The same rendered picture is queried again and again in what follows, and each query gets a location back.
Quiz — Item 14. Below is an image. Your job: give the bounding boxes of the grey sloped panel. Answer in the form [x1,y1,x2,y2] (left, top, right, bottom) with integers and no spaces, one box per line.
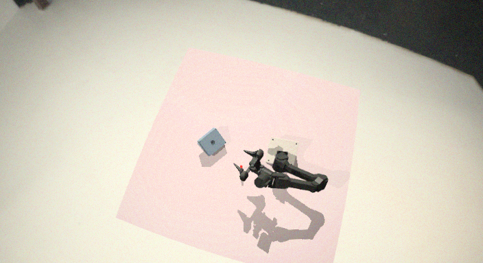
[197,128,226,157]

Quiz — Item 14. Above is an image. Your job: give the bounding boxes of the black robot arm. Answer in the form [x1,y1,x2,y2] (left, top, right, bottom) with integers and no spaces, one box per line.
[249,151,328,193]

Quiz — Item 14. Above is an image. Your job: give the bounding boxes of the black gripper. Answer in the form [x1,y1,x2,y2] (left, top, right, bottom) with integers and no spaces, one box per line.
[233,149,266,181]

